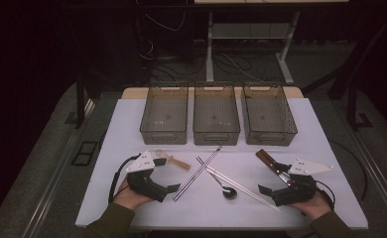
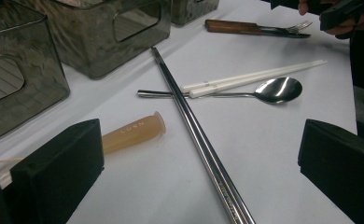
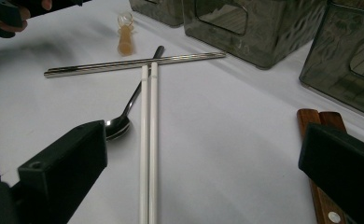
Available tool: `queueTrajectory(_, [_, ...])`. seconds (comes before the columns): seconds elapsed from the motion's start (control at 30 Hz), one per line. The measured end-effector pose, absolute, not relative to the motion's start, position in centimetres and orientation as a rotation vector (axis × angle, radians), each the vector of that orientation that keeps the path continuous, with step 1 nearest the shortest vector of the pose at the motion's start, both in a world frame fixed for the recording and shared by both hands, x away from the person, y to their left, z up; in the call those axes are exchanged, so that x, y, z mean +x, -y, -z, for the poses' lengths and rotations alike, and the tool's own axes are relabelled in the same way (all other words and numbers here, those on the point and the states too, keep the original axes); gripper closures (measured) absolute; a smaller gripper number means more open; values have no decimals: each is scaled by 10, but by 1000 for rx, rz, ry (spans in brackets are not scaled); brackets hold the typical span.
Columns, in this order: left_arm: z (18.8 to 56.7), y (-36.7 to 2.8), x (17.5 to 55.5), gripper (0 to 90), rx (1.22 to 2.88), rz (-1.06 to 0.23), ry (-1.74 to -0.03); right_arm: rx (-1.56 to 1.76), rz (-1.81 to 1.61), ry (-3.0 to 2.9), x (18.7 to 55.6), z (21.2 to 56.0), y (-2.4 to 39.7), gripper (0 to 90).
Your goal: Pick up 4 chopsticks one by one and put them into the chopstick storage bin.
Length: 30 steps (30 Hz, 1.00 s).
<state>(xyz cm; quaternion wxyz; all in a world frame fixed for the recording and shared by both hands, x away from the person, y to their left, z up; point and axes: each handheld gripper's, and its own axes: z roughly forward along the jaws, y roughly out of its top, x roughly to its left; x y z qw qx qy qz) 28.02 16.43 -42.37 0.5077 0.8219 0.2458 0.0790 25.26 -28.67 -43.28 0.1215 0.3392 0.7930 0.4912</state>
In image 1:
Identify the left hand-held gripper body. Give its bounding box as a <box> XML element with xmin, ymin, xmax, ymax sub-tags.
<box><xmin>125</xmin><ymin>151</ymin><xmax>170</xmax><ymax>203</ymax></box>

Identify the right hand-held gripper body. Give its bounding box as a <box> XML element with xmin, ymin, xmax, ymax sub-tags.
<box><xmin>270</xmin><ymin>158</ymin><xmax>334</xmax><ymax>206</ymax></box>

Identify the small wooden spoon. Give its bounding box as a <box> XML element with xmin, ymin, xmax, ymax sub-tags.
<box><xmin>155</xmin><ymin>149</ymin><xmax>192</xmax><ymax>172</ymax></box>

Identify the wooden-handled knife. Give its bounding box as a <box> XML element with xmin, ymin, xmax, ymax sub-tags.
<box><xmin>259</xmin><ymin>148</ymin><xmax>295</xmax><ymax>184</ymax></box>
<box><xmin>255</xmin><ymin>150</ymin><xmax>294</xmax><ymax>186</ymax></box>

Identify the white chopstick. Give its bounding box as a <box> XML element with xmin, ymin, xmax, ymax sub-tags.
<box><xmin>206</xmin><ymin>165</ymin><xmax>282</xmax><ymax>212</ymax></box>
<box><xmin>204</xmin><ymin>166</ymin><xmax>281</xmax><ymax>213</ymax></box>

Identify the transparent brown plastic bin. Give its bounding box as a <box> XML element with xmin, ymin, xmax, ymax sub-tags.
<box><xmin>240</xmin><ymin>81</ymin><xmax>299</xmax><ymax>147</ymax></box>
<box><xmin>193</xmin><ymin>81</ymin><xmax>241</xmax><ymax>147</ymax></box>
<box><xmin>139</xmin><ymin>81</ymin><xmax>190</xmax><ymax>146</ymax></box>

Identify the person's left hand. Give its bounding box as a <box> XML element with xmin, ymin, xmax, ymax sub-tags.
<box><xmin>112</xmin><ymin>179</ymin><xmax>154</xmax><ymax>211</ymax></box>

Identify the person's right hand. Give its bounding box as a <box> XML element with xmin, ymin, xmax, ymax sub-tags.
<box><xmin>287</xmin><ymin>192</ymin><xmax>333</xmax><ymax>221</ymax></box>

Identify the white table cover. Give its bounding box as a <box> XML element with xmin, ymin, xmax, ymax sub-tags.
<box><xmin>74</xmin><ymin>97</ymin><xmax>369</xmax><ymax>231</ymax></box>

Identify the metal spoon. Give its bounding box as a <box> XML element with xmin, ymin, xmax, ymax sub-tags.
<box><xmin>195</xmin><ymin>156</ymin><xmax>238</xmax><ymax>200</ymax></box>

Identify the black metal stand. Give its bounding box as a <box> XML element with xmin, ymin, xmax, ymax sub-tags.
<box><xmin>302</xmin><ymin>43</ymin><xmax>374</xmax><ymax>132</ymax></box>

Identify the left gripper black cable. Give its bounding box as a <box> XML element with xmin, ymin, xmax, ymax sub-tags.
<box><xmin>107</xmin><ymin>153</ymin><xmax>142</xmax><ymax>203</ymax></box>

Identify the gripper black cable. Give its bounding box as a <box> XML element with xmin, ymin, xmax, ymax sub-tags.
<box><xmin>107</xmin><ymin>153</ymin><xmax>142</xmax><ymax>203</ymax></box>
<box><xmin>315</xmin><ymin>179</ymin><xmax>336</xmax><ymax>211</ymax></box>

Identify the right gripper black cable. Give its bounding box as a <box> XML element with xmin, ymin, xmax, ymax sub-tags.
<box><xmin>315</xmin><ymin>179</ymin><xmax>336</xmax><ymax>211</ymax></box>

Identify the black floor cable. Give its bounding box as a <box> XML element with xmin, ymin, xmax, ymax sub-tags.
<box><xmin>328</xmin><ymin>138</ymin><xmax>369</xmax><ymax>203</ymax></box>

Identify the metal floor rail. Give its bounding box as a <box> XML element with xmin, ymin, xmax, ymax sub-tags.
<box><xmin>22</xmin><ymin>98</ymin><xmax>95</xmax><ymax>238</ymax></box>
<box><xmin>346</xmin><ymin>128</ymin><xmax>387</xmax><ymax>229</ymax></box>

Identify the tangle of black cables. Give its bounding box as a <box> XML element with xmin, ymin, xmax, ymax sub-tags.
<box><xmin>136</xmin><ymin>33</ymin><xmax>212</xmax><ymax>83</ymax></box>

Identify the hanging white cable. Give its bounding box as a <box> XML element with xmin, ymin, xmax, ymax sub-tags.
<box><xmin>144</xmin><ymin>12</ymin><xmax>186</xmax><ymax>33</ymax></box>

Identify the white metal desk frame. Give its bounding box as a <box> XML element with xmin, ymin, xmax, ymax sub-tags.
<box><xmin>193</xmin><ymin>0</ymin><xmax>349</xmax><ymax>85</ymax></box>

